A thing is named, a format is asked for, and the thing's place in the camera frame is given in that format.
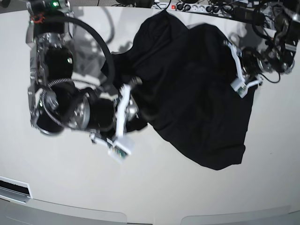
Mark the white slotted table bracket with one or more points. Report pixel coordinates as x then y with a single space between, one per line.
15 190

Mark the white power strip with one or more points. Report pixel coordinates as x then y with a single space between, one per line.
199 9

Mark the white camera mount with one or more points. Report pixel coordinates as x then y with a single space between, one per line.
242 82
121 146

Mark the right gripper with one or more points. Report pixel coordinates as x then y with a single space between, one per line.
103 114

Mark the black box behind table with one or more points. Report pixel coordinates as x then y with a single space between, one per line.
246 16

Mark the black t-shirt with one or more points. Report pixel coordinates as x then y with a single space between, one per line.
186 92

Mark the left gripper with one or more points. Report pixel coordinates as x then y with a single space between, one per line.
250 61

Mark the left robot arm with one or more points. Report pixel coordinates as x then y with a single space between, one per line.
281 50

